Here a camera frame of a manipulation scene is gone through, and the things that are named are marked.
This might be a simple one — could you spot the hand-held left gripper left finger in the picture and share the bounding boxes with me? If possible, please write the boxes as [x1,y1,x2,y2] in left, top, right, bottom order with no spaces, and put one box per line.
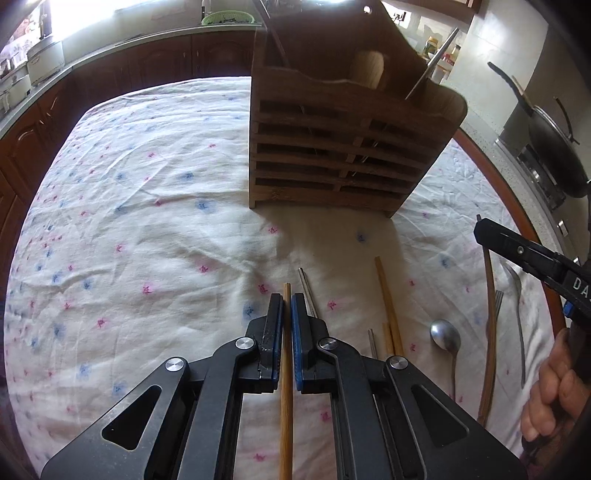
[41,294,284,480]

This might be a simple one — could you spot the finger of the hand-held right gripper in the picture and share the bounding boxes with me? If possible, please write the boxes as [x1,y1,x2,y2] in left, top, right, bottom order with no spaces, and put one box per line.
[475,217,579,283]

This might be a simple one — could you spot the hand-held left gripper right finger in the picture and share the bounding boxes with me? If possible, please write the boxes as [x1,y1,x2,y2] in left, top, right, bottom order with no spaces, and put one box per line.
[291,294,528,480]

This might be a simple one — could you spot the long brown wooden utensil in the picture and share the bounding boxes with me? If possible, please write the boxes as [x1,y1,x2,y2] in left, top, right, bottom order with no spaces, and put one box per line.
[477,244,500,428]

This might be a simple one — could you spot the wooden utensil holder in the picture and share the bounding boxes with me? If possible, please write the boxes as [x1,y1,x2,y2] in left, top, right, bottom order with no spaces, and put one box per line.
[248,0,468,219]

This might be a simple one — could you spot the person's right hand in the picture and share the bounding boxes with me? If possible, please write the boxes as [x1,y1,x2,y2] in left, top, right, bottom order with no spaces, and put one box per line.
[521,329,580,445]

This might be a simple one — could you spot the slim metal fork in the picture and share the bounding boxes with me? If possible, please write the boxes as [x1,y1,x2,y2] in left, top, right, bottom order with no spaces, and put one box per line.
[486,290,505,344]

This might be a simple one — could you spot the broad metal fork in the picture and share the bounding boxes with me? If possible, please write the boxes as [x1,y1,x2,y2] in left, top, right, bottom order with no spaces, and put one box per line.
[502,263,528,389]

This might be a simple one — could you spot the gas stove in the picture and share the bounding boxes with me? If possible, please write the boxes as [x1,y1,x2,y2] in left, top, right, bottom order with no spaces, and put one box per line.
[496,138,568,208]

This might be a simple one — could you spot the black wok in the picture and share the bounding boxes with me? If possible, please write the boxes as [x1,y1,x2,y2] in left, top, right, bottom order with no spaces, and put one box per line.
[488,61,591,199]

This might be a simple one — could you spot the metal spoon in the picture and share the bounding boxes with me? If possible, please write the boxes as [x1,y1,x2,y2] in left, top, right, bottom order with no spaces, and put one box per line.
[429,318,462,402]

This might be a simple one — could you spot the floral white tablecloth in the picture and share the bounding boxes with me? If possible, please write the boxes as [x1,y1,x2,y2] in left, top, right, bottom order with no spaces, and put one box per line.
[4,76,561,480]

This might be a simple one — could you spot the flat metal utensil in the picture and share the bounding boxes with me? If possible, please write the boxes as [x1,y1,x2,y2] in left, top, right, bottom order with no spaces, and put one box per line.
[405,27,460,101]

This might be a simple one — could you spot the pale wooden cylinder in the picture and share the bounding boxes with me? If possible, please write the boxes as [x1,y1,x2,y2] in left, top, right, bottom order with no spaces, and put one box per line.
[349,50,386,88]

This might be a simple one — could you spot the green plastic basket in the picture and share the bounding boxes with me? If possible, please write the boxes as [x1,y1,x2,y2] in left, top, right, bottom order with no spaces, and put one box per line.
[201,11,260,26]

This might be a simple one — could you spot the white pot cooker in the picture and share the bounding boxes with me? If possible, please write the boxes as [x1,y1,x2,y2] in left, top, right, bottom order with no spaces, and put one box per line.
[27,41,65,86]

